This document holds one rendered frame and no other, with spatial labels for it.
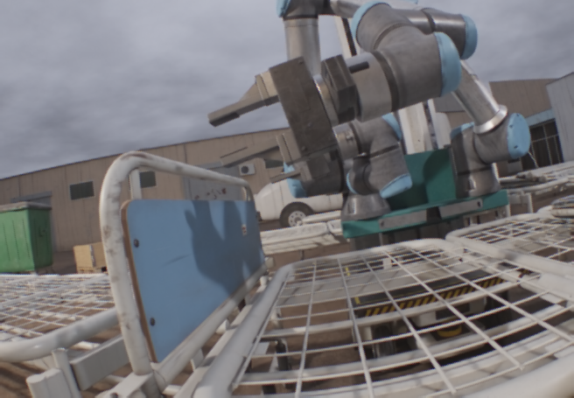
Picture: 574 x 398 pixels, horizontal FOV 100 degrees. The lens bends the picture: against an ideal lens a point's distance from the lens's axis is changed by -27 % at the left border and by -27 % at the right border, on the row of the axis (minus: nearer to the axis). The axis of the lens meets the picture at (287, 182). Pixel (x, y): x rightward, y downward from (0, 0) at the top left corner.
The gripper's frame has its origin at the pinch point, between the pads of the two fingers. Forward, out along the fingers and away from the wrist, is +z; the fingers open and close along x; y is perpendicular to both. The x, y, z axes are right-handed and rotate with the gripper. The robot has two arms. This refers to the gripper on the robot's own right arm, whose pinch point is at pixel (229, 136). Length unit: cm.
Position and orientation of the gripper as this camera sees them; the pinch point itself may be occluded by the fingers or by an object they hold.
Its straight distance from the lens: 45.5
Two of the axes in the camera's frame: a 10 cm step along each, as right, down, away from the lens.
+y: 1.1, 0.6, 9.9
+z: -9.4, 3.4, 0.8
